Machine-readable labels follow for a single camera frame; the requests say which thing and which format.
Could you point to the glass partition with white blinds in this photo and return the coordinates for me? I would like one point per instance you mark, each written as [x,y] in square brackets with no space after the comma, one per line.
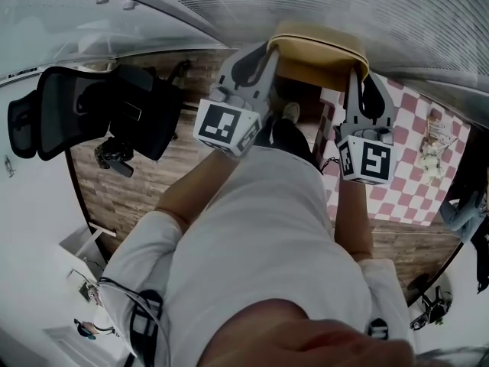
[382,13]

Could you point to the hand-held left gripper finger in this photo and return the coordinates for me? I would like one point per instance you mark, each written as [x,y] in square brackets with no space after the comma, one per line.
[267,75]
[229,71]

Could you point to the white flower bouquet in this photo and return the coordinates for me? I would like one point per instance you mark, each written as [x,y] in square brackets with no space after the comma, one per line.
[433,159]

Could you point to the table with checkered tablecloth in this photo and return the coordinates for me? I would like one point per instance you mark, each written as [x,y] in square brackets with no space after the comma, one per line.
[409,147]

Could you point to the yellow tray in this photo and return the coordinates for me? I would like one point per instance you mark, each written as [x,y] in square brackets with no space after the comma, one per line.
[317,57]

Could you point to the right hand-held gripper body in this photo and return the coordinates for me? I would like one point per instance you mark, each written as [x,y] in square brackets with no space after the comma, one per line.
[366,159]

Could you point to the white desk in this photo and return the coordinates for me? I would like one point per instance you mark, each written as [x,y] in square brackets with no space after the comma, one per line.
[82,243]

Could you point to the person's right shoe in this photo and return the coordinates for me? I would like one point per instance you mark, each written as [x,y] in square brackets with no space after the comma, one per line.
[291,112]

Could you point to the person's white shirt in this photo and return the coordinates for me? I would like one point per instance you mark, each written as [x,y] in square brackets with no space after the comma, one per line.
[260,235]

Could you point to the person's left forearm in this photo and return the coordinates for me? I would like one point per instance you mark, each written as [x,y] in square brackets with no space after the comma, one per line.
[198,189]

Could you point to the person's right forearm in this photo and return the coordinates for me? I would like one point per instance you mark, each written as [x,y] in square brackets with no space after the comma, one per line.
[353,220]

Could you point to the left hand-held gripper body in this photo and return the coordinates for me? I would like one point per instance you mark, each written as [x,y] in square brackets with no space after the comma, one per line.
[221,124]

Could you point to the person's head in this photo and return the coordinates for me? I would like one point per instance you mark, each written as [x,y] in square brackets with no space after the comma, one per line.
[305,338]

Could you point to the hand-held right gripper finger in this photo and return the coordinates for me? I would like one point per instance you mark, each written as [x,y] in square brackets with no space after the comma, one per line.
[386,109]
[353,101]

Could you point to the dark bag under chair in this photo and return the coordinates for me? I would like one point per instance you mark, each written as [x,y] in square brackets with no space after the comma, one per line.
[112,155]

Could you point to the black mesh office chair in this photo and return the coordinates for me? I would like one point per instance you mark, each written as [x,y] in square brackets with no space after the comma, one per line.
[68,109]

